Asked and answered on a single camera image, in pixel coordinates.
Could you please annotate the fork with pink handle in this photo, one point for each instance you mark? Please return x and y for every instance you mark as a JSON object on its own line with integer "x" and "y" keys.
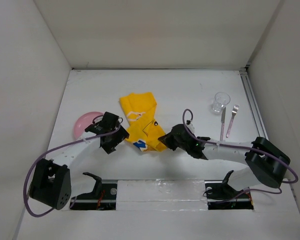
{"x": 233, "y": 114}

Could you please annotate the yellow cartoon print cloth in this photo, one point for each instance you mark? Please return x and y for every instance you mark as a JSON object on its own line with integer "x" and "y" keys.
{"x": 144, "y": 131}

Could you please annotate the clear drinking glass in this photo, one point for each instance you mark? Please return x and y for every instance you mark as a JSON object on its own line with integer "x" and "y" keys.
{"x": 221, "y": 100}

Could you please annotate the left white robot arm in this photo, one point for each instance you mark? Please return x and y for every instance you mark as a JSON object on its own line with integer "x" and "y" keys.
{"x": 49, "y": 180}

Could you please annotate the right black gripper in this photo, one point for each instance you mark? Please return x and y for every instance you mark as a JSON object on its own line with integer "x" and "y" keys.
{"x": 167, "y": 139}

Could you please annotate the aluminium side rail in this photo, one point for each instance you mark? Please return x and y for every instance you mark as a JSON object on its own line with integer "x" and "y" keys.
{"x": 256, "y": 114}

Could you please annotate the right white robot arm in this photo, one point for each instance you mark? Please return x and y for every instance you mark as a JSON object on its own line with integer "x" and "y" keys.
{"x": 264, "y": 163}

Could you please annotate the knife with pink handle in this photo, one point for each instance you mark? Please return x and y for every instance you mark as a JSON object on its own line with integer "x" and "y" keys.
{"x": 222, "y": 130}

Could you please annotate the pink round plate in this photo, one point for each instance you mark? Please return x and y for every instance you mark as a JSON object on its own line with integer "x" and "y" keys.
{"x": 83, "y": 122}

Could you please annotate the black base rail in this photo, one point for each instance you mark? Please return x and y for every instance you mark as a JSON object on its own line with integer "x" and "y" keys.
{"x": 160, "y": 195}

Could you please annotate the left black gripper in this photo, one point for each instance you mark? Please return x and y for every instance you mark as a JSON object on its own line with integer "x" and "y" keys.
{"x": 120, "y": 135}

